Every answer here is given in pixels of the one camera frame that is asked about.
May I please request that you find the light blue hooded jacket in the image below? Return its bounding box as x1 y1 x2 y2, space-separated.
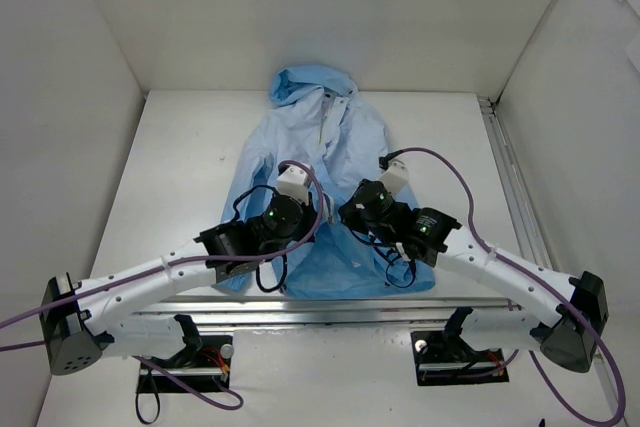
222 65 436 300

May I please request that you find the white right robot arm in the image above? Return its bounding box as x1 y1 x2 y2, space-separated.
339 180 608 373

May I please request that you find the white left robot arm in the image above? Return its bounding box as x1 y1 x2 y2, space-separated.
39 193 317 376

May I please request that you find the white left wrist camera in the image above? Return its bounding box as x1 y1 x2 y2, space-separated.
276 164 312 206

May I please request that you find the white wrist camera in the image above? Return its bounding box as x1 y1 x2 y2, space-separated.
378 157 409 196
276 164 312 206

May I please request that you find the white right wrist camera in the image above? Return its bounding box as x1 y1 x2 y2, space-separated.
378 157 409 196

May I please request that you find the aluminium front rail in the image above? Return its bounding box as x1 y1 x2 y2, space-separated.
124 296 521 332

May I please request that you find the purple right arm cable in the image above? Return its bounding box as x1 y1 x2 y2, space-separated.
387 147 626 426

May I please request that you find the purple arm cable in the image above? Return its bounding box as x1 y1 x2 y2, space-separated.
0 160 325 411
387 147 626 426

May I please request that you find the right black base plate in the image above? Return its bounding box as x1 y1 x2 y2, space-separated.
410 331 509 387

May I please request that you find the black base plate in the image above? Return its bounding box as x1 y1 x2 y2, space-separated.
136 335 233 394
410 331 509 387

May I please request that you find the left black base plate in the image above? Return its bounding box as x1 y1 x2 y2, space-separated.
136 335 233 394

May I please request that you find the aluminium side rail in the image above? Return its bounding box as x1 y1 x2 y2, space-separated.
478 96 629 426

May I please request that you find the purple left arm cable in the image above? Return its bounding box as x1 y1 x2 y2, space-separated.
0 160 325 411

